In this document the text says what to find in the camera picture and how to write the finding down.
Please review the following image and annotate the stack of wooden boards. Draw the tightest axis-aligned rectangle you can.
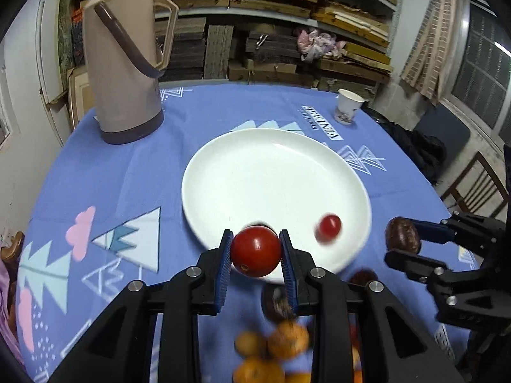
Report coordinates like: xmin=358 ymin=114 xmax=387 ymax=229
xmin=58 ymin=0 xmax=399 ymax=88

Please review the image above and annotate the framed picture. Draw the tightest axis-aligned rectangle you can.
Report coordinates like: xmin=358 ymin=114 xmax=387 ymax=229
xmin=66 ymin=66 xmax=96 ymax=128

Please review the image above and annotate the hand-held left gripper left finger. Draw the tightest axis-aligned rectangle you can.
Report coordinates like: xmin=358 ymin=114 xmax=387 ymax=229
xmin=48 ymin=229 xmax=234 ymax=383

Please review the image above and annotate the white round plate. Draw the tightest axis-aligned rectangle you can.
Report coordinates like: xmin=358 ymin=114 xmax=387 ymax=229
xmin=181 ymin=129 xmax=373 ymax=286

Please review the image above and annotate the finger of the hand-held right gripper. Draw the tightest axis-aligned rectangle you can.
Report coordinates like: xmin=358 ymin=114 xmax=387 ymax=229
xmin=415 ymin=212 xmax=507 ymax=253
xmin=384 ymin=248 xmax=511 ymax=333

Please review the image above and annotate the barred window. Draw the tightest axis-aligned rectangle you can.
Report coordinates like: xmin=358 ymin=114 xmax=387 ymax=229
xmin=443 ymin=0 xmax=511 ymax=144

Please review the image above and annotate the blue printed tablecloth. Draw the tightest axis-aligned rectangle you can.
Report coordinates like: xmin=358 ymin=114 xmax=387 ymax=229
xmin=14 ymin=82 xmax=485 ymax=383

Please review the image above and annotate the wooden chair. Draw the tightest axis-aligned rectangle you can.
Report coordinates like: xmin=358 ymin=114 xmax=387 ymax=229
xmin=441 ymin=152 xmax=509 ymax=216

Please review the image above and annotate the white paper cup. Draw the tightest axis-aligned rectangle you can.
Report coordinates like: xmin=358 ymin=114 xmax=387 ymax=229
xmin=334 ymin=89 xmax=366 ymax=125

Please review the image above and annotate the pink crumpled cloth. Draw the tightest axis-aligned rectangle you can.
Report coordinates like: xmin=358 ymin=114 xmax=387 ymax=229
xmin=296 ymin=28 xmax=346 ymax=62

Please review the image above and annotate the black cloth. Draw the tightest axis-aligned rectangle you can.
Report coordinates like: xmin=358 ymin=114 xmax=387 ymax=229
xmin=379 ymin=112 xmax=448 ymax=184

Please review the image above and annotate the white shelf rack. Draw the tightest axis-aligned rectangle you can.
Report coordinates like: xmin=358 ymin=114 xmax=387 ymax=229
xmin=152 ymin=0 xmax=402 ymax=88

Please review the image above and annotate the brown wooden piece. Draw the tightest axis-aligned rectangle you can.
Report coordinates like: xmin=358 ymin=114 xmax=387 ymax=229
xmin=0 ymin=231 xmax=25 ymax=264

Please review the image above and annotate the dark blue chair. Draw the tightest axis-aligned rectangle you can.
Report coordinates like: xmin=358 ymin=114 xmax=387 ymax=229
xmin=413 ymin=104 xmax=471 ymax=152

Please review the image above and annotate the dark brown water chestnut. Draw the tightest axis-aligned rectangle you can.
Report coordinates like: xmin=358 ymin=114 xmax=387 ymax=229
xmin=347 ymin=269 xmax=379 ymax=288
xmin=385 ymin=216 xmax=422 ymax=255
xmin=261 ymin=283 xmax=295 ymax=322

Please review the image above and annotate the striped beige curtain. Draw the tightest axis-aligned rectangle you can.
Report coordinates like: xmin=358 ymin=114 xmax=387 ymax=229
xmin=400 ymin=0 xmax=466 ymax=106

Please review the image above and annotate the beige thermos jug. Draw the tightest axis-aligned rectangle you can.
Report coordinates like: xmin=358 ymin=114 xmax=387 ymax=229
xmin=82 ymin=0 xmax=179 ymax=145

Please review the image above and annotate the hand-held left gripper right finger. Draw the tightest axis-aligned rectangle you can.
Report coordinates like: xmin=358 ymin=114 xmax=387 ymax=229
xmin=278 ymin=229 xmax=466 ymax=383

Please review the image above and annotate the red cherry tomato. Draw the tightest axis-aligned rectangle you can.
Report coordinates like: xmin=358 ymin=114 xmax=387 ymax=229
xmin=315 ymin=214 xmax=342 ymax=243
xmin=230 ymin=225 xmax=282 ymax=279

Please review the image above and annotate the tan round fruit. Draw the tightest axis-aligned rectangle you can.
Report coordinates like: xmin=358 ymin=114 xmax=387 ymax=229
xmin=267 ymin=320 xmax=310 ymax=360

